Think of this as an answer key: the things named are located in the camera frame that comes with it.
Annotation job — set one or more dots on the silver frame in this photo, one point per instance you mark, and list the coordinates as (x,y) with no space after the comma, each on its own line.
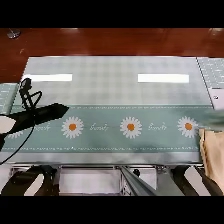
(140,186)

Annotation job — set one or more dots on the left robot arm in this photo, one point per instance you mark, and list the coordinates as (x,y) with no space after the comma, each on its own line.
(40,114)

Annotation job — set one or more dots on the tan garment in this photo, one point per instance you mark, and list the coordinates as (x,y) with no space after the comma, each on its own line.
(213,153)

